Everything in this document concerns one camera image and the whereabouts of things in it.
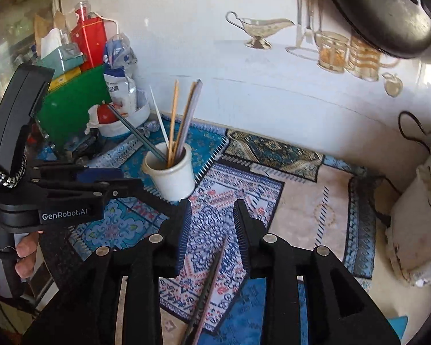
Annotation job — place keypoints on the wooden chopstick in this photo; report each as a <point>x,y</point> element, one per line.
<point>174,115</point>

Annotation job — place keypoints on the red tomato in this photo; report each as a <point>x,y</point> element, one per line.
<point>106,115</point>

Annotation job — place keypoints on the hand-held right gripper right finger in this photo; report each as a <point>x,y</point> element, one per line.
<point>241,230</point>

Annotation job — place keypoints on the clear bottle with red label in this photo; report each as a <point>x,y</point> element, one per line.
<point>82,12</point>

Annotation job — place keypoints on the pink chopstick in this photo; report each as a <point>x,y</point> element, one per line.
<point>214,291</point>
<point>186,118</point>

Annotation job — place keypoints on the dark green chopstick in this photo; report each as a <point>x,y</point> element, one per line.
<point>136,133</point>

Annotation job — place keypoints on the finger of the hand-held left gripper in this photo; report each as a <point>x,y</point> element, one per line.
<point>98,175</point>
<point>122,188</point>

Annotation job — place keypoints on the yellow box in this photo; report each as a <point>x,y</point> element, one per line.
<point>66,78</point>

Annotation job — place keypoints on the white chopstick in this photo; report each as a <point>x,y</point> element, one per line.
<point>158,111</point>

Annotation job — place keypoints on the grey chopstick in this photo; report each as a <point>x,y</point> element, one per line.
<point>195,111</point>

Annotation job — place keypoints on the person's left hand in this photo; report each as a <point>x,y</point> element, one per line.
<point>28,249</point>

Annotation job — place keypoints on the white rice cooker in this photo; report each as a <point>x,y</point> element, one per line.
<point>420,222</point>

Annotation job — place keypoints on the white ceramic cup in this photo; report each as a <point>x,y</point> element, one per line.
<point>172,183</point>

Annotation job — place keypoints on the pair of chopsticks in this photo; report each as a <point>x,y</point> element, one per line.
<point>204,293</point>

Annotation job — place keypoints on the brown paper bag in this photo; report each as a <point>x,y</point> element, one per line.
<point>39,30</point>

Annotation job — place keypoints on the teal tissue box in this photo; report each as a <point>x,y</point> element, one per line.
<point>63,61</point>

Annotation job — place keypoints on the white bowl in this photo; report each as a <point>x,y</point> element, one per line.
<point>129,125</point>

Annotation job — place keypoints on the patterned blue table mat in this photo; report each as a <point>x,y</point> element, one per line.
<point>309,201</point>

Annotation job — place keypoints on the white and blue plastic bag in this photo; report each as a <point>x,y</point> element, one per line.
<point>120,90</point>

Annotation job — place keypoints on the green cutting board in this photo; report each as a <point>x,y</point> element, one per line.
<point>72,111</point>

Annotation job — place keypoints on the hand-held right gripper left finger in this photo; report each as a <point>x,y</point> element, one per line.
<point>185,230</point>

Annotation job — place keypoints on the black wok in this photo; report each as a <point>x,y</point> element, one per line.
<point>380,7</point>

